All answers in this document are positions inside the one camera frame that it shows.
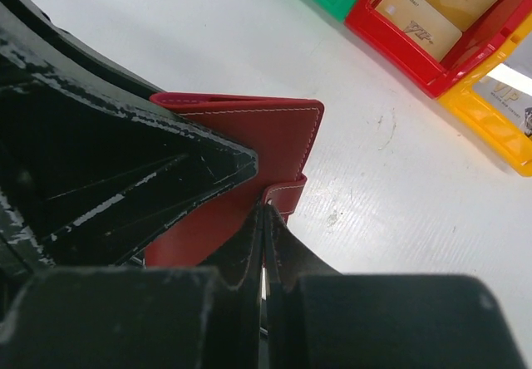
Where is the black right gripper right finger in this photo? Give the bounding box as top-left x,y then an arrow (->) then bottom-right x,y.
263,205 -> 525,368

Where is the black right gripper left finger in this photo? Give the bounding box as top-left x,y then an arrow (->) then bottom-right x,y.
1,204 -> 263,368

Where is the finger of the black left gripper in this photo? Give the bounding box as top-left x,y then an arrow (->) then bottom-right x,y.
1,0 -> 258,269

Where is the red leather card holder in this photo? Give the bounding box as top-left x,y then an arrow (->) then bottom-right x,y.
144,92 -> 324,268

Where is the silver VIP card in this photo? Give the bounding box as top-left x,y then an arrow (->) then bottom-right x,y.
473,63 -> 531,137

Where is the gold VIP card lower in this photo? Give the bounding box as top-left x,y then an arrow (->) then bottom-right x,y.
376,0 -> 462,61

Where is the yellow plastic bin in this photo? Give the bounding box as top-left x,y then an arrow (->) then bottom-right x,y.
436,47 -> 532,178

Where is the red plastic bin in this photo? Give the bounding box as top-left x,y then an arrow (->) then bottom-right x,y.
345,0 -> 531,97

